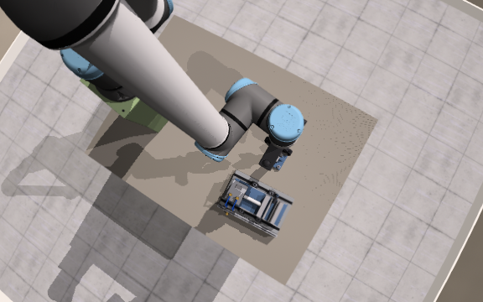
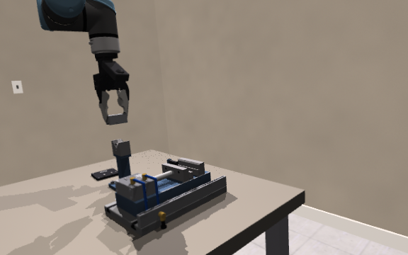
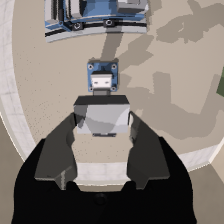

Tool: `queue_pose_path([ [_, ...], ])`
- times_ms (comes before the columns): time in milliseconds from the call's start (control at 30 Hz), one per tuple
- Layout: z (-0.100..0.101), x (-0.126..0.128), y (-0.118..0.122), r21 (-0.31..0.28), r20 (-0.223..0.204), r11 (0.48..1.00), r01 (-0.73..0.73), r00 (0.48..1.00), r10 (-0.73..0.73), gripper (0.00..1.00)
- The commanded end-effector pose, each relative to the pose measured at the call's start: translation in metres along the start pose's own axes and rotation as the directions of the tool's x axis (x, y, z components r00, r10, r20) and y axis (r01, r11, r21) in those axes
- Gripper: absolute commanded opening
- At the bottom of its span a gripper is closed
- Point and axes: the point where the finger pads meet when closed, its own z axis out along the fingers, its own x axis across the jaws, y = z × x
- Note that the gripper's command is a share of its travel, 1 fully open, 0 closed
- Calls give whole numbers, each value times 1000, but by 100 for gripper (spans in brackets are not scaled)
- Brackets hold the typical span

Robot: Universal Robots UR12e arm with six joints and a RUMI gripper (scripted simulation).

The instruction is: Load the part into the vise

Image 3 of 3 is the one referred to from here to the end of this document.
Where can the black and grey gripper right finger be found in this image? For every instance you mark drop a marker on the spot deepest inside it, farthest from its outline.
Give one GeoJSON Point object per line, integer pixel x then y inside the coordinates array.
{"type": "Point", "coordinates": [154, 165]}

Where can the grey metal block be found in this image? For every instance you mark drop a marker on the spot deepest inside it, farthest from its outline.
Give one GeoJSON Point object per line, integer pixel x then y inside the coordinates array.
{"type": "Point", "coordinates": [102, 114]}

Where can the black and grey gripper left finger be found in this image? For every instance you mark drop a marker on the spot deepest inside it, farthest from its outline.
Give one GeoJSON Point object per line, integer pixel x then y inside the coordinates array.
{"type": "Point", "coordinates": [49, 167]}

